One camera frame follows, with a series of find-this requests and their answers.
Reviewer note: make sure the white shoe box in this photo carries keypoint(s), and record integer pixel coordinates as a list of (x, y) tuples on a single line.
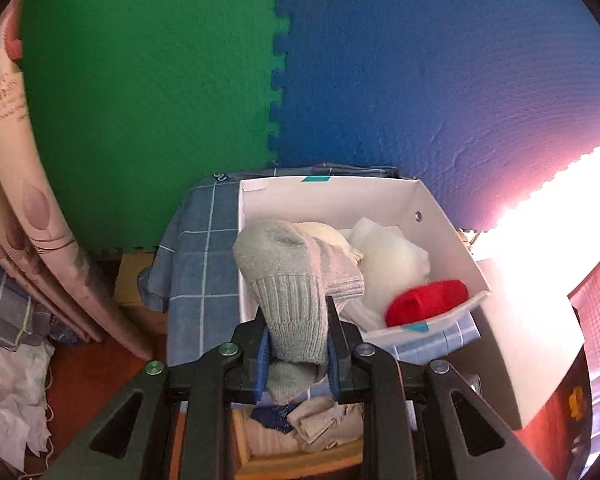
[(330, 200)]

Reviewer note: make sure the cream knit cloth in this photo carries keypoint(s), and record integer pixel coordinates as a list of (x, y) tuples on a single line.
[(325, 232)]

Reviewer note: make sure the white floral cloth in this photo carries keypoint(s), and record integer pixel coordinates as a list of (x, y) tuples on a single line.
[(5, 390)]

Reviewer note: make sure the wooden drawer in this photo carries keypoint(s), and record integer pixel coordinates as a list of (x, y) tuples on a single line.
[(280, 462)]

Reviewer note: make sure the blue checked cloth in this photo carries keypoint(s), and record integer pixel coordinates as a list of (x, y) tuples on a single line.
[(200, 260)]

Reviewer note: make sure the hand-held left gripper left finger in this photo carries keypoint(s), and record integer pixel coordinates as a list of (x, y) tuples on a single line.
[(262, 365)]

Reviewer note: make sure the white underwear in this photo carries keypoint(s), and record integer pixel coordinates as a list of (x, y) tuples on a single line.
[(390, 255)]

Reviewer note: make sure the grey plaid bedding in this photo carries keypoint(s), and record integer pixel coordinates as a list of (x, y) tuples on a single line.
[(5, 305)]

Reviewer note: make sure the dark blue underwear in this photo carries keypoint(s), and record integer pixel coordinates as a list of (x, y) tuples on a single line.
[(275, 417)]

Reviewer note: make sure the blue plastic packet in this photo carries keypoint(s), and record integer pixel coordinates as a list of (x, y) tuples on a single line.
[(67, 334)]

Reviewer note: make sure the green foam mat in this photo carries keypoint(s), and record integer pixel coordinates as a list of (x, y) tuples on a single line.
[(155, 85)]

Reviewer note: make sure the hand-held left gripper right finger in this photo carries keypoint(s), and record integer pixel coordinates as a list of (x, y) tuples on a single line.
[(334, 370)]

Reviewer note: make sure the grey ribbed sock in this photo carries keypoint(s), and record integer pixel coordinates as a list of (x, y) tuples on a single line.
[(337, 270), (290, 300)]

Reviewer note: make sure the beige cloth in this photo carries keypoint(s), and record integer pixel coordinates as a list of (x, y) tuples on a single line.
[(320, 430)]

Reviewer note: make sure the beige floral curtain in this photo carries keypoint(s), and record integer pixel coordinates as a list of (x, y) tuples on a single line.
[(30, 210)]

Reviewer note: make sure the cardboard box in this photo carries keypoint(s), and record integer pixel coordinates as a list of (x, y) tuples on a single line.
[(132, 280)]

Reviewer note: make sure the red cloth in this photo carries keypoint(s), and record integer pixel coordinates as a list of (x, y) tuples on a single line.
[(425, 302)]

